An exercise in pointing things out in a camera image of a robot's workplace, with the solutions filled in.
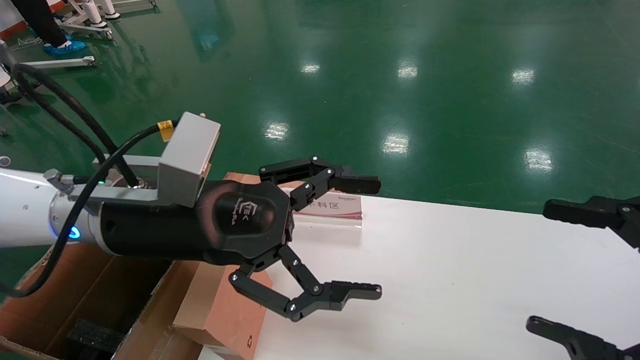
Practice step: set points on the grey post with black foot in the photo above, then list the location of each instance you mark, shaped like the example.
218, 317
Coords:
10, 97

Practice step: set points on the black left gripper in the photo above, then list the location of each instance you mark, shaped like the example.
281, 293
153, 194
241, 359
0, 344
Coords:
165, 230

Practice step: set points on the blue shoe cover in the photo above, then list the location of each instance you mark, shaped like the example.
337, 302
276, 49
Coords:
65, 48

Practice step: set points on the white wheeled stand base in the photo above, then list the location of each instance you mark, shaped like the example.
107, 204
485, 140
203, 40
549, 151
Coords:
90, 20

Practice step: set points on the person black trouser legs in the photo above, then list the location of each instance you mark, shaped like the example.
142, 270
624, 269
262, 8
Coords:
40, 20

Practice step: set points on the black foam pad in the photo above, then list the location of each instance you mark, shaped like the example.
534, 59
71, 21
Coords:
95, 337

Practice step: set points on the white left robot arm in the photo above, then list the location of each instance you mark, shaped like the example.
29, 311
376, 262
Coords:
25, 210

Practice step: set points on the large open cardboard box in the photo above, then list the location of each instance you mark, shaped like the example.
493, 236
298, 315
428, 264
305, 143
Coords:
60, 300

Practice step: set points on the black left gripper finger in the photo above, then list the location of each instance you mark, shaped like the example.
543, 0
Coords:
305, 302
320, 172

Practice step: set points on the small cardboard box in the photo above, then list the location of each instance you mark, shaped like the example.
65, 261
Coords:
220, 310

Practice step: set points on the acrylic sign with red print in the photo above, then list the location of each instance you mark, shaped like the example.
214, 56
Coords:
335, 212

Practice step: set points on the white stand foot bar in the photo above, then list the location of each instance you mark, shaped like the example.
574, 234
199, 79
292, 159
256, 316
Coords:
65, 61

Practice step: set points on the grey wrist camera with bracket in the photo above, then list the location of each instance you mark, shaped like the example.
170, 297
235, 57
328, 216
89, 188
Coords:
190, 155

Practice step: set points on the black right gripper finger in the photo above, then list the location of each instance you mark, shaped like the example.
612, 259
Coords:
580, 212
585, 345

